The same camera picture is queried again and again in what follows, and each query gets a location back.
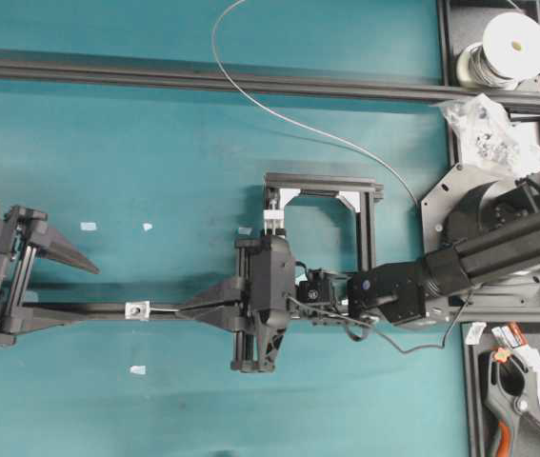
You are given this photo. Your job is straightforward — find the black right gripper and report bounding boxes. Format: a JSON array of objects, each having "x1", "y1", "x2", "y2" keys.
[{"x1": 177, "y1": 234, "x2": 295, "y2": 373}]

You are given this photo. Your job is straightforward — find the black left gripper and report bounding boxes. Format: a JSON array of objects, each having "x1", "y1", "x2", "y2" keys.
[{"x1": 0, "y1": 205, "x2": 100, "y2": 347}]

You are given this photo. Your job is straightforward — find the thin white wire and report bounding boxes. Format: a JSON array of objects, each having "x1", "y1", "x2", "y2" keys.
[{"x1": 147, "y1": 0, "x2": 419, "y2": 316}]

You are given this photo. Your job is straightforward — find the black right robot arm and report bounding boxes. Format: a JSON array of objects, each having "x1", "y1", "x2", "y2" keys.
[{"x1": 177, "y1": 172, "x2": 540, "y2": 372}]

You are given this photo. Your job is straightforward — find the silver metal fitting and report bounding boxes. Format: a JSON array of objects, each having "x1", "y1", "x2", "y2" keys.
[{"x1": 124, "y1": 301, "x2": 151, "y2": 321}]

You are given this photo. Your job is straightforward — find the white label tag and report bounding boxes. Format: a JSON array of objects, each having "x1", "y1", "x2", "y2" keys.
[{"x1": 465, "y1": 322, "x2": 487, "y2": 346}]

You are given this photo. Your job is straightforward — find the orange black spring clamp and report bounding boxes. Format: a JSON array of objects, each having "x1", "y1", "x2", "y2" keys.
[{"x1": 479, "y1": 323, "x2": 540, "y2": 456}]

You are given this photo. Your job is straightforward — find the clear bag of screws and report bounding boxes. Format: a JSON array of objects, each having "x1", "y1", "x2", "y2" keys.
[{"x1": 436, "y1": 93, "x2": 540, "y2": 178}]

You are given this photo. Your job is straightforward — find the lower black aluminium rail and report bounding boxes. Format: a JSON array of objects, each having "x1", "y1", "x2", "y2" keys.
[{"x1": 0, "y1": 299, "x2": 540, "y2": 329}]

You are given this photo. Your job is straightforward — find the black aluminium rail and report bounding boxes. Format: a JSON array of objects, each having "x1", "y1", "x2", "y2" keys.
[
  {"x1": 0, "y1": 47, "x2": 540, "y2": 109},
  {"x1": 0, "y1": 299, "x2": 540, "y2": 329}
]

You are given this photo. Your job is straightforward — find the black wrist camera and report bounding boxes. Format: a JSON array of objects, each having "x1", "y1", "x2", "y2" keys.
[{"x1": 296, "y1": 268, "x2": 335, "y2": 304}]

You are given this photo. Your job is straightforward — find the white wire clamp block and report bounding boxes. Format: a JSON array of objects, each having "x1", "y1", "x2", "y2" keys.
[{"x1": 263, "y1": 199, "x2": 286, "y2": 237}]

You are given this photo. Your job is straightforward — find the small black square frame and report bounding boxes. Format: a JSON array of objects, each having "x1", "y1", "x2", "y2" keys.
[{"x1": 264, "y1": 172, "x2": 384, "y2": 271}]

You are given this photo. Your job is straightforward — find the upper black aluminium rail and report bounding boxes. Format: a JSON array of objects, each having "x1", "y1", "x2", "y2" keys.
[{"x1": 0, "y1": 47, "x2": 540, "y2": 109}]

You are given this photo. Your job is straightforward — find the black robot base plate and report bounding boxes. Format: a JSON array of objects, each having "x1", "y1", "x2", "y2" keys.
[{"x1": 421, "y1": 164, "x2": 540, "y2": 319}]

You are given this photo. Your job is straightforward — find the white wire spool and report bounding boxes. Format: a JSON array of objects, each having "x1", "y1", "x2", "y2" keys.
[{"x1": 455, "y1": 12, "x2": 540, "y2": 90}]

